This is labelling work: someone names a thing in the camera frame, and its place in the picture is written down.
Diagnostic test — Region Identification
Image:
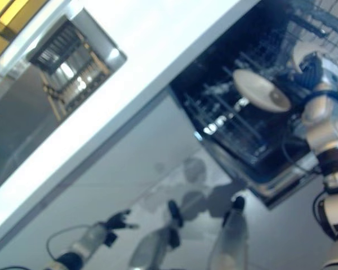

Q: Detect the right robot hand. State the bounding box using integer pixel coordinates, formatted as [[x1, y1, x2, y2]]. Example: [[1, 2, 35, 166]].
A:
[[281, 53, 338, 95]]

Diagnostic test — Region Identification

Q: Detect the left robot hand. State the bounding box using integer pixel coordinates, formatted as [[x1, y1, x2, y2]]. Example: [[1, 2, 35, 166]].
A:
[[105, 209, 140, 230]]

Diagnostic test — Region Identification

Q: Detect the built-in dishwasher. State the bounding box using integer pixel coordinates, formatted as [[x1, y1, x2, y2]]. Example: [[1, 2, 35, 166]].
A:
[[168, 0, 338, 211]]

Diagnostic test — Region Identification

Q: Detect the dishwasher door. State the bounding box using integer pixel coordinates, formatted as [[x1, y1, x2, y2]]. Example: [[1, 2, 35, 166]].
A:
[[196, 131, 325, 211]]

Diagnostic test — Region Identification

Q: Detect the left robot leg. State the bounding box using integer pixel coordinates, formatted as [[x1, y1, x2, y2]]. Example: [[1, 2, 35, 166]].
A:
[[128, 199, 184, 270]]

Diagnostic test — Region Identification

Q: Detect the white cabinet door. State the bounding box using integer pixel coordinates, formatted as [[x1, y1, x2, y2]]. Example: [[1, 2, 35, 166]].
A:
[[0, 92, 235, 270]]

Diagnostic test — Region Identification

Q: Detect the stainless steel sink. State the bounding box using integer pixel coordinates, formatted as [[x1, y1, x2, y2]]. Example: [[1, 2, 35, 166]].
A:
[[0, 7, 128, 197]]

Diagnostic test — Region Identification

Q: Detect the black sink drying rack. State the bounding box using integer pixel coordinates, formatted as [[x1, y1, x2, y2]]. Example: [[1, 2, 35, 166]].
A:
[[29, 21, 114, 114]]

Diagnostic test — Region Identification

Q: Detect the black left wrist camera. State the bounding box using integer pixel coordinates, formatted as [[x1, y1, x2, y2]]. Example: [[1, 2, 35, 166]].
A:
[[103, 232, 118, 249]]

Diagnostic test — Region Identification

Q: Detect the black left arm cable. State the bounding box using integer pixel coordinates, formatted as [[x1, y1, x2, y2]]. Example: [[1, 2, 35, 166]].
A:
[[0, 226, 87, 270]]

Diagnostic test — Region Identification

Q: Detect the dishwasher wire rack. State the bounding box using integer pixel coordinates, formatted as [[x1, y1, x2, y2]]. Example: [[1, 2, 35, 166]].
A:
[[182, 0, 338, 167]]

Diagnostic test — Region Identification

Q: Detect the yellow window with dark frame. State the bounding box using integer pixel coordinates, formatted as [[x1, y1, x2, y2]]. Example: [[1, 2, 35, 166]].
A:
[[0, 0, 49, 62]]

